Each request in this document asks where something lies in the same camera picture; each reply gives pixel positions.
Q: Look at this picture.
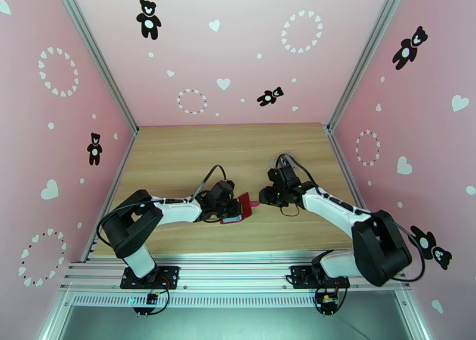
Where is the red leather card holder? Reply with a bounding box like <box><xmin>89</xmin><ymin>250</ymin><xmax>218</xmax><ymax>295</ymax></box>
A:
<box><xmin>219</xmin><ymin>193</ymin><xmax>262</xmax><ymax>226</ymax></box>

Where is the clear acrylic card stand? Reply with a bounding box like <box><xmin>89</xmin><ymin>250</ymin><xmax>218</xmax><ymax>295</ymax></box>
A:
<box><xmin>270</xmin><ymin>153</ymin><xmax>299</xmax><ymax>169</ymax></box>

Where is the perforated metal strip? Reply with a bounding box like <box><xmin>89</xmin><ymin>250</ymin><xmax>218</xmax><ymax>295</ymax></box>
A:
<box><xmin>70</xmin><ymin>293</ymin><xmax>400</xmax><ymax>308</ymax></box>

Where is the black teddy bear sticker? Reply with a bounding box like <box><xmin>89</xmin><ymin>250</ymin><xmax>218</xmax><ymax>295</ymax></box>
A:
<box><xmin>431</xmin><ymin>247</ymin><xmax>453</xmax><ymax>271</ymax></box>
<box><xmin>87</xmin><ymin>132</ymin><xmax>104</xmax><ymax>166</ymax></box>
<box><xmin>392</xmin><ymin>25</ymin><xmax>429</xmax><ymax>71</ymax></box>
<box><xmin>408</xmin><ymin>225</ymin><xmax>437</xmax><ymax>258</ymax></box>

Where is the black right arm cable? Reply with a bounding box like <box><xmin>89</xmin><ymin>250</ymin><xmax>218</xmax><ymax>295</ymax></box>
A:
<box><xmin>278</xmin><ymin>153</ymin><xmax>427</xmax><ymax>282</ymax></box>

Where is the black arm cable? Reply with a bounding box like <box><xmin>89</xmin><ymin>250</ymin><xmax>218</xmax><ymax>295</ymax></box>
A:
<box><xmin>96</xmin><ymin>165</ymin><xmax>228</xmax><ymax>247</ymax></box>
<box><xmin>278</xmin><ymin>153</ymin><xmax>427</xmax><ymax>282</ymax></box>

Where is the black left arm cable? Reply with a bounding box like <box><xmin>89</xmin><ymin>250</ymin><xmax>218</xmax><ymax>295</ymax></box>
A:
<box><xmin>96</xmin><ymin>165</ymin><xmax>228</xmax><ymax>247</ymax></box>

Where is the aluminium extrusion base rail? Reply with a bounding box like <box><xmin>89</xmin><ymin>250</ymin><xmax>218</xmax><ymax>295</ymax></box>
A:
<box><xmin>59</xmin><ymin>251</ymin><xmax>412</xmax><ymax>293</ymax></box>

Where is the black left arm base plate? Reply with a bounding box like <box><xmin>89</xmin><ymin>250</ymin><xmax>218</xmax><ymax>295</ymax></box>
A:
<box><xmin>120</xmin><ymin>265</ymin><xmax>180</xmax><ymax>289</ymax></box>

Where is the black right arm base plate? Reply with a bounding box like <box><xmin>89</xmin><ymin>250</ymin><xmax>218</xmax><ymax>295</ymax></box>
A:
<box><xmin>290</xmin><ymin>265</ymin><xmax>350</xmax><ymax>289</ymax></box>

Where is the aluminium frame post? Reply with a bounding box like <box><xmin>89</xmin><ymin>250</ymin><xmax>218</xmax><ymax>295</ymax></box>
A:
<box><xmin>327</xmin><ymin>0</ymin><xmax>419</xmax><ymax>132</ymax></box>
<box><xmin>50</xmin><ymin>0</ymin><xmax>139</xmax><ymax>135</ymax></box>

